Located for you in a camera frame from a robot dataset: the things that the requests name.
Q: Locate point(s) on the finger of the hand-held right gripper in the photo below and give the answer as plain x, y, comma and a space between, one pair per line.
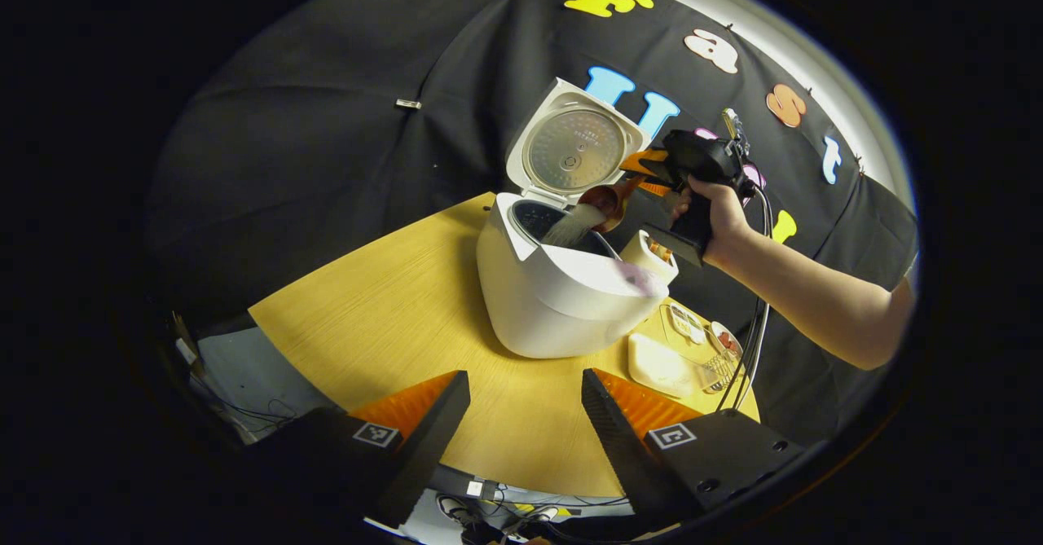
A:
648, 162
658, 189

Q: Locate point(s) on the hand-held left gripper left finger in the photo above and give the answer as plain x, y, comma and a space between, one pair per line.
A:
432, 431

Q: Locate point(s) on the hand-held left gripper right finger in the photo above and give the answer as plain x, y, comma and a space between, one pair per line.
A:
611, 439

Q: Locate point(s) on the brown wooden spoon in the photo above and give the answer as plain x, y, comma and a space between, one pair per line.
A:
607, 199

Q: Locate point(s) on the clear tray of white rice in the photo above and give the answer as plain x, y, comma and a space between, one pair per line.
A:
660, 366

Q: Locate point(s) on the white rice cooker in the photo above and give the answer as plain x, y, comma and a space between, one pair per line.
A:
554, 301

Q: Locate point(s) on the white toaster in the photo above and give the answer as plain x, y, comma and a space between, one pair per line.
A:
640, 253

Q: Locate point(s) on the white divided bean dish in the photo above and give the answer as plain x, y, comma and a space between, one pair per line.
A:
686, 323

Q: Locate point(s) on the white round plate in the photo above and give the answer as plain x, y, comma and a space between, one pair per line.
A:
725, 353

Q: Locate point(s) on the red meat piece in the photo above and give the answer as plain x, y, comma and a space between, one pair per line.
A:
725, 340

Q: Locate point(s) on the silver metal clip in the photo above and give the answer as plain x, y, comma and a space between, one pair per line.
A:
408, 103

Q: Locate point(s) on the black backdrop cloth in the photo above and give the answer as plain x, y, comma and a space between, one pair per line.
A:
326, 121

